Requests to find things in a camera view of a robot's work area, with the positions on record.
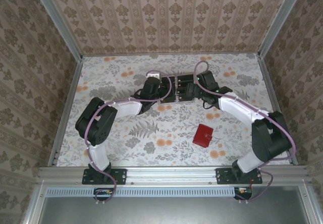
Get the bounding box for black battery tray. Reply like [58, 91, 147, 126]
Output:
[159, 73, 197, 105]

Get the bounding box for red card holder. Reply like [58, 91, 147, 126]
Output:
[192, 123, 213, 148]

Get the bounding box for floral patterned table cover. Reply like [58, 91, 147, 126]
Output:
[54, 53, 291, 167]

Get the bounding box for black connector board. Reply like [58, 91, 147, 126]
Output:
[93, 187, 117, 201]
[234, 186, 253, 200]

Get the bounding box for grey metal panel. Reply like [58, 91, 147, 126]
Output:
[40, 196, 307, 224]

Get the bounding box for aluminium table edge rail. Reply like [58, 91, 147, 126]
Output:
[47, 56, 84, 168]
[82, 53, 260, 58]
[257, 54, 299, 166]

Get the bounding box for wide aluminium mounting rail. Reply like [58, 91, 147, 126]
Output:
[37, 165, 310, 186]

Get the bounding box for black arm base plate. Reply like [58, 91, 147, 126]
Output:
[216, 167, 263, 185]
[82, 167, 127, 185]

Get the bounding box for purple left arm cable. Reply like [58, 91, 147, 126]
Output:
[84, 70, 177, 206]

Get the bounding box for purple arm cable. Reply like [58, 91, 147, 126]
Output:
[194, 61, 298, 204]
[84, 70, 177, 206]

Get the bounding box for grey slotted cable duct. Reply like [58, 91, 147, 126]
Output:
[46, 186, 237, 198]

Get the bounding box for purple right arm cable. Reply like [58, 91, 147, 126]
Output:
[194, 61, 298, 204]

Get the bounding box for aluminium corner post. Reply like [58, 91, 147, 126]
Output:
[257, 0, 308, 58]
[29, 0, 84, 62]

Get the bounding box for aluminium panel frame bar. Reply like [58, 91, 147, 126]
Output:
[23, 185, 45, 224]
[298, 185, 319, 224]

